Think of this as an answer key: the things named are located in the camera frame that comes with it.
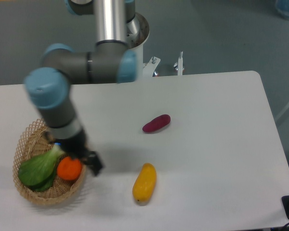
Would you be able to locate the green bok choy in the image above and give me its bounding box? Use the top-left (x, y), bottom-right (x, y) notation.
top-left (18, 143), bottom-right (64, 192)

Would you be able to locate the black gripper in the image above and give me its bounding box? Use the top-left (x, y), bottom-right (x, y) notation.
top-left (43, 129), bottom-right (104, 177)

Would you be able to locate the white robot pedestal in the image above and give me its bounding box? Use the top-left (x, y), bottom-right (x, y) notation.
top-left (125, 13), bottom-right (185, 82)

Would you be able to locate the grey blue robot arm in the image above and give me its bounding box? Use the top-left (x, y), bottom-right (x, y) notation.
top-left (24, 0), bottom-right (138, 175)

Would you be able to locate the yellow mango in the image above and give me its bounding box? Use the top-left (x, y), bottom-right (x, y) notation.
top-left (132, 163), bottom-right (157, 204)

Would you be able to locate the purple sweet potato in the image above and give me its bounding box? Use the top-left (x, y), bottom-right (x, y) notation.
top-left (142, 114), bottom-right (171, 133)

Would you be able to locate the blue plastic bag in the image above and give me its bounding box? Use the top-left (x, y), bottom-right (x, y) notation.
top-left (275, 0), bottom-right (289, 20)

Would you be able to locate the woven wicker basket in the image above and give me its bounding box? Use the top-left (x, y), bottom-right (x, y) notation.
top-left (13, 119), bottom-right (86, 205)

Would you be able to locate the orange fruit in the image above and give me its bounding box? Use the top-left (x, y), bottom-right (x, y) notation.
top-left (57, 156), bottom-right (82, 181)

